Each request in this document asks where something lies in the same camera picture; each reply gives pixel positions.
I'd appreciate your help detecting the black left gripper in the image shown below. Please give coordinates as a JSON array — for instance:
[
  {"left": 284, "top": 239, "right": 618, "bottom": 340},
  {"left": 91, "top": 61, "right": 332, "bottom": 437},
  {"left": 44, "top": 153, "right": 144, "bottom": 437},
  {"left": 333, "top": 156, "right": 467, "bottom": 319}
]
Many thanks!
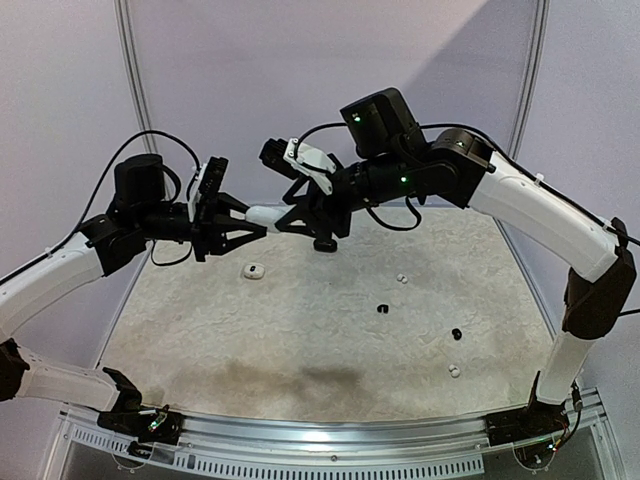
[{"left": 136, "top": 191, "right": 268, "bottom": 262}]

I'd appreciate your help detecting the white oval earbud charging case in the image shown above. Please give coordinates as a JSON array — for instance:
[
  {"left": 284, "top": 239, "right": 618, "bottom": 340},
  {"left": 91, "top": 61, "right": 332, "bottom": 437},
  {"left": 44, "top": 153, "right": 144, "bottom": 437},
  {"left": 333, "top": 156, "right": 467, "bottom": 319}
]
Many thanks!
[{"left": 245, "top": 205, "right": 289, "bottom": 228}]

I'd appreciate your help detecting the white stem earbud charging case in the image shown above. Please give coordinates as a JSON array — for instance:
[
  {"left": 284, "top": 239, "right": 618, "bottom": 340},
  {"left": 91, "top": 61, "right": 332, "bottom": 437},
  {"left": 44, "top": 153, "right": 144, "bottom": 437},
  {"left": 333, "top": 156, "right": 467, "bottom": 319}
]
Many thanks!
[{"left": 243, "top": 263, "right": 266, "bottom": 280}]

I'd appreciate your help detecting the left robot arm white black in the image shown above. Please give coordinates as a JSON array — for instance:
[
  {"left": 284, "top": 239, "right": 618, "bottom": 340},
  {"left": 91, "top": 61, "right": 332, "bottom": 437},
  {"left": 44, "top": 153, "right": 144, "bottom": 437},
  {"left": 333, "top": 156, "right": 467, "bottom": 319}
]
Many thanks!
[{"left": 1, "top": 154, "right": 267, "bottom": 445}]

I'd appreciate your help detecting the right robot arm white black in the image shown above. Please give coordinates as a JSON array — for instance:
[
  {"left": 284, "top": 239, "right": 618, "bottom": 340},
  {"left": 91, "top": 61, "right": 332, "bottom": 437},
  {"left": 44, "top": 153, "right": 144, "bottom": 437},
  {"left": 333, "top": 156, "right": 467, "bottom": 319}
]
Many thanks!
[{"left": 261, "top": 87, "right": 637, "bottom": 445}]

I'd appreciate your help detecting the black earbud charging case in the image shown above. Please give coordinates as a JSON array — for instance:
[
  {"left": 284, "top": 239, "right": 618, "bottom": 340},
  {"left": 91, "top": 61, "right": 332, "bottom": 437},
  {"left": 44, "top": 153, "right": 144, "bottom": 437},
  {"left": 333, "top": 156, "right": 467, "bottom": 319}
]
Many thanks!
[{"left": 313, "top": 239, "right": 338, "bottom": 253}]

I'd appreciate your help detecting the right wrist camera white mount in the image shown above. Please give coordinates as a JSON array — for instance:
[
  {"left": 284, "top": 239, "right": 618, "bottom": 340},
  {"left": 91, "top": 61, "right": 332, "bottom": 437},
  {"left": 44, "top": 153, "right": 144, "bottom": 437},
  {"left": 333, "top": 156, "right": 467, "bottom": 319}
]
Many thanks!
[{"left": 258, "top": 138, "right": 338, "bottom": 195}]

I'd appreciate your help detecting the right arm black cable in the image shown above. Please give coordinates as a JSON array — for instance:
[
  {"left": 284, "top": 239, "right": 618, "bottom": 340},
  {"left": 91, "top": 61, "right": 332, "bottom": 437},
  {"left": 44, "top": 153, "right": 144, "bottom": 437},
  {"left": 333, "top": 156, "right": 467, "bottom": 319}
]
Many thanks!
[{"left": 292, "top": 122, "right": 640, "bottom": 316}]

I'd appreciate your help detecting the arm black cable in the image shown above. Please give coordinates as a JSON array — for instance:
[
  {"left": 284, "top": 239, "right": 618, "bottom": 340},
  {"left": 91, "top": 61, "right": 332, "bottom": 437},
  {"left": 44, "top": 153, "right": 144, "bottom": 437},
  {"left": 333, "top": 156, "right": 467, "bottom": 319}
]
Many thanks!
[
  {"left": 0, "top": 129, "right": 201, "bottom": 289},
  {"left": 292, "top": 122, "right": 640, "bottom": 316}
]

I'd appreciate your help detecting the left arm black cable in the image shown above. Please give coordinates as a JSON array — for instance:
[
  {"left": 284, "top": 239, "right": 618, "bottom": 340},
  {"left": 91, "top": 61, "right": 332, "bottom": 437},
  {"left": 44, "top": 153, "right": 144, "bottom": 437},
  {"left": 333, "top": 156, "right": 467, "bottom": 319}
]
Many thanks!
[{"left": 0, "top": 129, "right": 201, "bottom": 289}]

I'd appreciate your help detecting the left aluminium wall post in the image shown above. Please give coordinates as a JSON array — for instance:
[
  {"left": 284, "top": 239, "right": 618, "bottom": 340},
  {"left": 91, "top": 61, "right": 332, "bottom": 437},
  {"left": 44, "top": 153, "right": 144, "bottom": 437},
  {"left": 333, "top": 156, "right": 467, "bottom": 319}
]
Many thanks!
[{"left": 114, "top": 0, "right": 152, "bottom": 130}]

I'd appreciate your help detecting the aluminium wall post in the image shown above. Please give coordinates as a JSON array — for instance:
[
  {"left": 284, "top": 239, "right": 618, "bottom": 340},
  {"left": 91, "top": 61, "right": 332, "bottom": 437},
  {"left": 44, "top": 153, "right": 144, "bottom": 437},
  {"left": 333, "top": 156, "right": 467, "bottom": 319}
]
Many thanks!
[
  {"left": 114, "top": 0, "right": 152, "bottom": 130},
  {"left": 507, "top": 0, "right": 550, "bottom": 159}
]

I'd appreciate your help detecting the aluminium front rail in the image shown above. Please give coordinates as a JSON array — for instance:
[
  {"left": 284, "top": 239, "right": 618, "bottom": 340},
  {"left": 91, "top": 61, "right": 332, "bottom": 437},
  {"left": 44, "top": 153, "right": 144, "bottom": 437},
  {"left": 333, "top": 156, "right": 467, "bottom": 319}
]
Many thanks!
[{"left": 42, "top": 389, "right": 627, "bottom": 479}]

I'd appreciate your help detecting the right aluminium wall post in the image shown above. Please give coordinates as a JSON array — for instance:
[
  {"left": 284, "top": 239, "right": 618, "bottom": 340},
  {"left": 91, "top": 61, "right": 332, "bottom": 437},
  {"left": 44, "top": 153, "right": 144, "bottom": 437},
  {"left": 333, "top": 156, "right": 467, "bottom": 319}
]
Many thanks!
[{"left": 507, "top": 0, "right": 550, "bottom": 159}]

